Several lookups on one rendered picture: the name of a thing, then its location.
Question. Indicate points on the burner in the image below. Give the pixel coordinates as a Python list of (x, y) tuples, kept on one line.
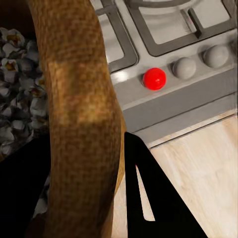
[(157, 47)]

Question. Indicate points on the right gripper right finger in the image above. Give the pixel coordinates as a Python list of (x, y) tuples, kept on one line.
[(173, 219)]

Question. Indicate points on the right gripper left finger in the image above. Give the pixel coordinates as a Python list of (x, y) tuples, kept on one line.
[(22, 178)]

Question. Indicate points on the popcorn bag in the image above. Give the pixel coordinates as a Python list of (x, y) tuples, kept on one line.
[(85, 118)]

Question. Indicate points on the oven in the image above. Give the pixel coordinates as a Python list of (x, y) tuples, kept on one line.
[(184, 121)]

